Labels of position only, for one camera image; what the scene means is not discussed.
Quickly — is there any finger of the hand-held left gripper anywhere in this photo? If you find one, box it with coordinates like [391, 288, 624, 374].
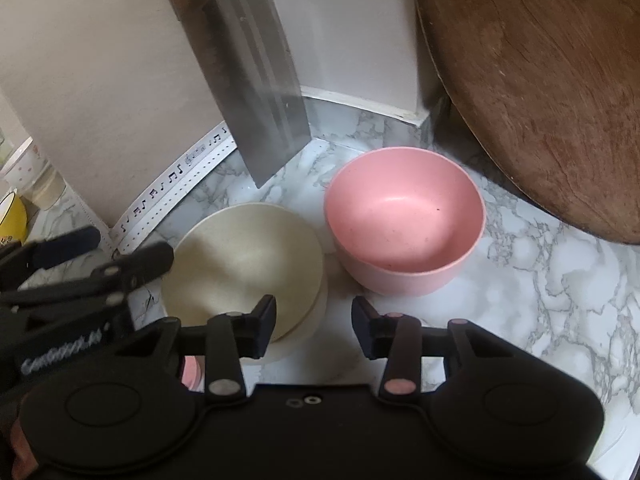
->
[0, 241, 176, 313]
[20, 226, 102, 272]

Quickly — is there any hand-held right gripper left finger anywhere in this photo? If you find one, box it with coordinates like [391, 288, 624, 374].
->
[115, 295, 277, 403]

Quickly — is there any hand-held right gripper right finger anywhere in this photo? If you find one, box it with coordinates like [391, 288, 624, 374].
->
[351, 296, 511, 403]

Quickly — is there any cream bowl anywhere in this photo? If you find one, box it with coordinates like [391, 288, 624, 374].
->
[161, 203, 329, 358]

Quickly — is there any pink bowl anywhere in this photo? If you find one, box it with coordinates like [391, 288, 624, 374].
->
[323, 146, 486, 295]

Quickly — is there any clear plastic food container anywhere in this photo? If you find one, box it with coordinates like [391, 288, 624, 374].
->
[24, 166, 67, 211]

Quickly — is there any yellow bowl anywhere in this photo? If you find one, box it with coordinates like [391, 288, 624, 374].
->
[0, 189, 29, 247]

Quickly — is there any white music note trim strip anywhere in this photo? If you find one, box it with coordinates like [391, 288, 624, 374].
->
[107, 127, 237, 257]

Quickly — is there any white floral bowl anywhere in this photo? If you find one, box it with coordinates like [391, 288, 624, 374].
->
[0, 141, 52, 188]

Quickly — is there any round wooden cutting board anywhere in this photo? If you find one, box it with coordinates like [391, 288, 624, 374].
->
[412, 0, 640, 246]

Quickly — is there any cleaver with wooden handle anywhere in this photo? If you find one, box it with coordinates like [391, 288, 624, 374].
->
[197, 0, 311, 189]

